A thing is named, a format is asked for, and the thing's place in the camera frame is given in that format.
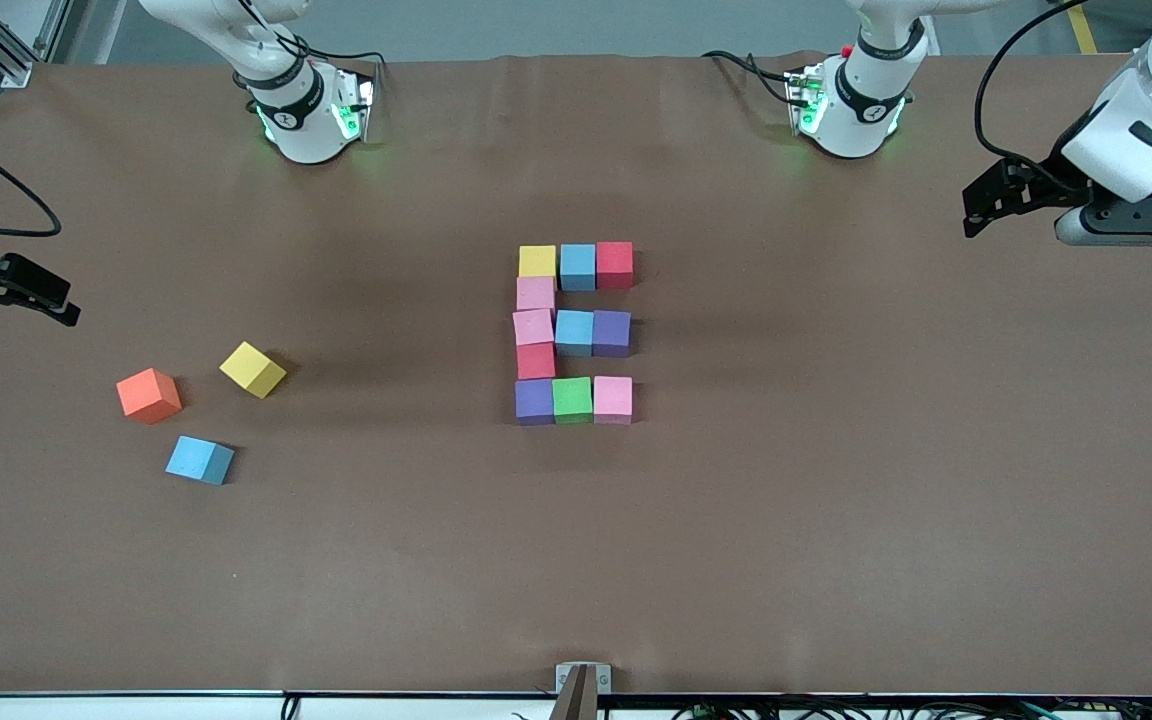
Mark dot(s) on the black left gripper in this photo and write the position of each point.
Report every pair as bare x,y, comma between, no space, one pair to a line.
1048,181

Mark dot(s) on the red foam cube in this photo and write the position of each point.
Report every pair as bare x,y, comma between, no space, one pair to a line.
614,264

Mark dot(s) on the purple foam cube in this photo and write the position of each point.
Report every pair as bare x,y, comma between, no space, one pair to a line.
611,333
534,400

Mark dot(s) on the light blue foam cube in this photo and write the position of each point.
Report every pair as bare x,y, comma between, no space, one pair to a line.
199,459
574,332
578,266

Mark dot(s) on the pink foam cube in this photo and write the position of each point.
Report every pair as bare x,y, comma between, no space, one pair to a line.
612,399
536,293
532,326

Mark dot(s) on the yellow foam cube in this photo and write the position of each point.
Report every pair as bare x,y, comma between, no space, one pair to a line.
252,368
538,261

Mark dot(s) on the green foam cube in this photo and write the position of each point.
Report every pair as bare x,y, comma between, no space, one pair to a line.
572,399

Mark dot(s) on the crimson foam cube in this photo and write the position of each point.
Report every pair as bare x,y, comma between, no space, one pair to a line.
536,360

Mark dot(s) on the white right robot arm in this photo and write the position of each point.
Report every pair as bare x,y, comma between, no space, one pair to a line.
301,130

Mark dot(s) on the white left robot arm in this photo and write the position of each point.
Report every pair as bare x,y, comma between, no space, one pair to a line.
861,110

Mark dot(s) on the orange foam cube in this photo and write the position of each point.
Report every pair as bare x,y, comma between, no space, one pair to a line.
148,395

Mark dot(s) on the yellow floor tape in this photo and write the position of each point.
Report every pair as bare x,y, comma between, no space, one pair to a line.
1084,35

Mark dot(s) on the brown table mat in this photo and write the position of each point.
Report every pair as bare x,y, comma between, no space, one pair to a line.
536,560

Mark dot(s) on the aluminium frame profile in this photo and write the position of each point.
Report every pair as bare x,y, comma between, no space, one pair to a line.
16,74

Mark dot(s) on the white table edge rail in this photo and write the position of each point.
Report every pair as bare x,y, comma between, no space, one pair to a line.
86,708

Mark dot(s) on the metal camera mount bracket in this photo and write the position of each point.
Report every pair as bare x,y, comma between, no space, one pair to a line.
581,680

